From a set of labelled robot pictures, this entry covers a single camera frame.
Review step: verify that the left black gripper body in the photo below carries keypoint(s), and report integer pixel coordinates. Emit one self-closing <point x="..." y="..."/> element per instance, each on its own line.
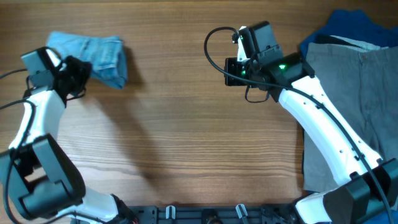
<point x="76" y="74"/>

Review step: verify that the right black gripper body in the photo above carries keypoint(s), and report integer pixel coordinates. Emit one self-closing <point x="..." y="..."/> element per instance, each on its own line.
<point x="241" y="73"/>

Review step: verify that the light blue denim jeans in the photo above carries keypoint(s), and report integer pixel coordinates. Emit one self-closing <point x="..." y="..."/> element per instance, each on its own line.
<point x="106" y="55"/>

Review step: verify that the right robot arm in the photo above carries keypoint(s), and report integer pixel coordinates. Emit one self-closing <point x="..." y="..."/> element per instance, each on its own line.
<point x="366" y="185"/>

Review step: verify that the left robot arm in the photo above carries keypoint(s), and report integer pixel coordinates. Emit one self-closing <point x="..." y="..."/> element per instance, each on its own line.
<point x="37" y="177"/>

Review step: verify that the grey shorts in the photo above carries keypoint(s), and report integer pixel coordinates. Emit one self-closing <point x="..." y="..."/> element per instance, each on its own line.
<point x="362" y="85"/>

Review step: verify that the dark blue garment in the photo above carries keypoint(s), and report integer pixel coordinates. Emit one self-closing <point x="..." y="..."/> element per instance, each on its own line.
<point x="352" y="29"/>

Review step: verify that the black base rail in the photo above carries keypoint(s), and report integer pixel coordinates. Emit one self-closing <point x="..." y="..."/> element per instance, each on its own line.
<point x="238" y="214"/>

